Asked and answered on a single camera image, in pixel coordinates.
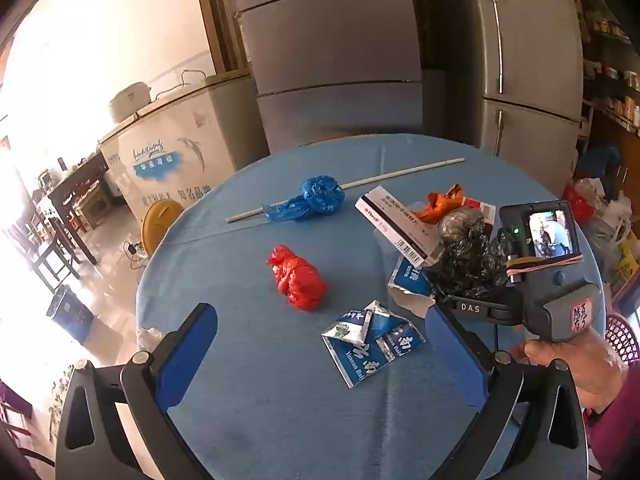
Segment grey panelled cabinet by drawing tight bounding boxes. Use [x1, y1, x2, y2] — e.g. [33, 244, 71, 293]
[227, 0, 423, 155]

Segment red and white box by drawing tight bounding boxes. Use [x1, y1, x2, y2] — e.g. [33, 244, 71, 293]
[462, 197, 497, 241]

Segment white chest freezer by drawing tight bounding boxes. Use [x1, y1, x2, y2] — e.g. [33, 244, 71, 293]
[97, 72, 266, 213]

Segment dark wooden table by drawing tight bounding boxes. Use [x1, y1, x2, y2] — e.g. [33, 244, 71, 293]
[47, 152, 111, 266]

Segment dark wooden chair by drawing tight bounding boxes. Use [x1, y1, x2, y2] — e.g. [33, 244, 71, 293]
[5, 210, 81, 296]

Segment white medicine box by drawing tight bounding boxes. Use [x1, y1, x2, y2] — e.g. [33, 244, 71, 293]
[354, 185, 443, 267]

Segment white plastic bags pile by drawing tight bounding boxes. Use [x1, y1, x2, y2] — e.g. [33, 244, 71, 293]
[575, 177, 633, 261]

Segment red plastic basket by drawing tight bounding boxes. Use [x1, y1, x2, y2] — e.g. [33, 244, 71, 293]
[605, 312, 640, 366]

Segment wooden shelf cabinet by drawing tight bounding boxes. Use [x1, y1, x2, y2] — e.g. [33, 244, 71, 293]
[570, 0, 640, 161]

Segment large blue sack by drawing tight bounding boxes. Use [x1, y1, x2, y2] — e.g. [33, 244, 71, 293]
[575, 142, 623, 186]

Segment white rice cooker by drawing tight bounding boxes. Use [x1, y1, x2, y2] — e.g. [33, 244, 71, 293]
[109, 81, 153, 123]

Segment person's right hand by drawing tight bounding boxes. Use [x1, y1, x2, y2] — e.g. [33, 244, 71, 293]
[520, 329, 630, 411]

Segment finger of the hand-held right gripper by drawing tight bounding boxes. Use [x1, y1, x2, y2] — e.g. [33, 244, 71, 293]
[441, 295, 513, 323]

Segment grey refrigerator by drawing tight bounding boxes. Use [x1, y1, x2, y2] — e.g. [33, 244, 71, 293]
[450, 0, 585, 183]

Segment thin white stick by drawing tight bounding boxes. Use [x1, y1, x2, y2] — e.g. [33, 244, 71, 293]
[226, 158, 466, 224]

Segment torn blue white carton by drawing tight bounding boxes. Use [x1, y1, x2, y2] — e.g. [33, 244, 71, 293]
[387, 255, 436, 318]

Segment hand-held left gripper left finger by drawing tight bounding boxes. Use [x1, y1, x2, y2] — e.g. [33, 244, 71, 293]
[54, 303, 219, 480]

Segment yellow round lid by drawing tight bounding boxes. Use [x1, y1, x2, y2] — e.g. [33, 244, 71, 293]
[141, 199, 185, 256]

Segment person's right forearm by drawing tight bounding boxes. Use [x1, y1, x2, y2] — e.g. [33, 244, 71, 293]
[582, 375, 640, 480]

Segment large red sack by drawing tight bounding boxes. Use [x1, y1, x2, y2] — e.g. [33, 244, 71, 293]
[562, 185, 593, 226]

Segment blue tablecloth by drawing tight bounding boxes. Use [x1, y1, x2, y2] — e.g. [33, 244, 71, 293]
[135, 132, 608, 480]

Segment black plastic bag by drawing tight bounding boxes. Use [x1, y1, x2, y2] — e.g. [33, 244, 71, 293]
[427, 208, 511, 303]

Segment orange plastic bag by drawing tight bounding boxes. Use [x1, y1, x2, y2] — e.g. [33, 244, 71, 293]
[413, 184, 467, 225]

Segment blue plastic bag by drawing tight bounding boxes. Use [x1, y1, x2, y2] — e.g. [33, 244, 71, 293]
[261, 175, 347, 223]

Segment red plastic bag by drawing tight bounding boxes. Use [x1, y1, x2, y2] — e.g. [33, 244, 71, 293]
[266, 244, 329, 312]

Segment crumpled blue white carton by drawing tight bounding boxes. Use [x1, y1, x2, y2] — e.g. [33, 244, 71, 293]
[321, 300, 427, 390]

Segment white tissue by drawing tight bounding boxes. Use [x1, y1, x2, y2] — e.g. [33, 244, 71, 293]
[136, 326, 165, 356]

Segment blue trash bin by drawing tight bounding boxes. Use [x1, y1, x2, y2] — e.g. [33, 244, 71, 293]
[46, 285, 95, 345]

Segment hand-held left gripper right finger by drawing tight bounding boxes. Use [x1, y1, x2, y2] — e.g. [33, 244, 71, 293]
[425, 303, 591, 480]

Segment row of shelf goods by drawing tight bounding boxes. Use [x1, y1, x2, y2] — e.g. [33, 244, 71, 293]
[582, 10, 640, 131]

